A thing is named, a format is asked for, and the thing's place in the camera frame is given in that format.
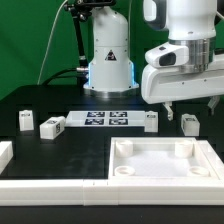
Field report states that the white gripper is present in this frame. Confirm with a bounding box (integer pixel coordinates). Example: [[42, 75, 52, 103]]
[[141, 43, 224, 121]]

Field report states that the white square table top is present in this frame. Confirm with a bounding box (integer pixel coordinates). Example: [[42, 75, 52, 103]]
[[108, 137, 220, 180]]

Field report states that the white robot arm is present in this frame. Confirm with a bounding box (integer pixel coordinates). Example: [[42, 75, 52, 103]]
[[84, 0, 224, 104]]

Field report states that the white right fence piece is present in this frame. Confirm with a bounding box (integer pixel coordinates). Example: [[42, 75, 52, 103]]
[[198, 140, 224, 181]]

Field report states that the white fence piece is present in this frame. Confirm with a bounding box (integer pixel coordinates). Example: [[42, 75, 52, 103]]
[[198, 140, 224, 181], [0, 141, 13, 174]]

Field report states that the white left fence piece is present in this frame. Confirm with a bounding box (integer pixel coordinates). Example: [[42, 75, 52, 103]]
[[0, 141, 13, 174]]

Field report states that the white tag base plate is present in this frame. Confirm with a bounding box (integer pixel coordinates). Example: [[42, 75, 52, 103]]
[[66, 110, 145, 127]]

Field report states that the black cable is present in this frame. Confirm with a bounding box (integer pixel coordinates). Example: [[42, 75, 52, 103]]
[[43, 67, 88, 86]]

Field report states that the white cable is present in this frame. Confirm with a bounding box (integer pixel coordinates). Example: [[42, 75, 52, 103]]
[[37, 0, 69, 86]]

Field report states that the white front fence wall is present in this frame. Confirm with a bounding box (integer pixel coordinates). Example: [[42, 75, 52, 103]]
[[0, 180, 224, 206]]

